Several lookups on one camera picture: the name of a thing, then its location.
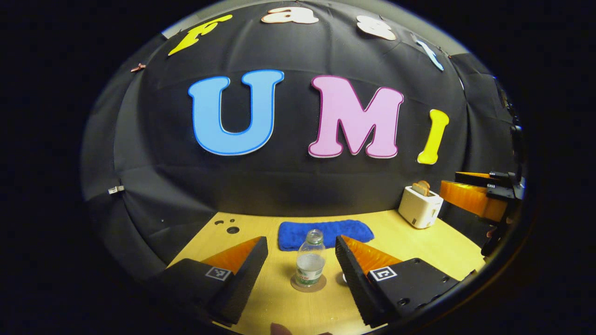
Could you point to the clear plastic water bottle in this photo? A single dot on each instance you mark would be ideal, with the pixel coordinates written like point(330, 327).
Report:
point(310, 265)

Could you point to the toast slice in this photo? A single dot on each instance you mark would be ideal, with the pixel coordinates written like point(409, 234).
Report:
point(421, 187)

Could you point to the black backdrop cloth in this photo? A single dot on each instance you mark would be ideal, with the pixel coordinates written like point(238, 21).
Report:
point(279, 186)

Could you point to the white cloth clip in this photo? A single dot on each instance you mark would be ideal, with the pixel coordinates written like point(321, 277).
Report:
point(115, 189)

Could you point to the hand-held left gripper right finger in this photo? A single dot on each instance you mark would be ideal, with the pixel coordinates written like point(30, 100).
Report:
point(356, 284)

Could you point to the white toaster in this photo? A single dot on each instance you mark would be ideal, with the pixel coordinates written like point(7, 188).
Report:
point(419, 209)

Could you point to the copper cloth clip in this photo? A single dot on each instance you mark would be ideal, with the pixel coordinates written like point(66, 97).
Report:
point(138, 67)

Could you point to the blue towel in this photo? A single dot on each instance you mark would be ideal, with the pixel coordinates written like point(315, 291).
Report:
point(344, 230)

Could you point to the round brown coaster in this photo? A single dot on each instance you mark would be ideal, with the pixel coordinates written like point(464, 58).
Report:
point(300, 289)

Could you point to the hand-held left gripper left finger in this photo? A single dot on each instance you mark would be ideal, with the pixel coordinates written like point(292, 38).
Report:
point(242, 284)

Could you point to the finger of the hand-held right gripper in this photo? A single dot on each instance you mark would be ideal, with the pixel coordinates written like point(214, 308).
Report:
point(470, 200)
point(475, 177)

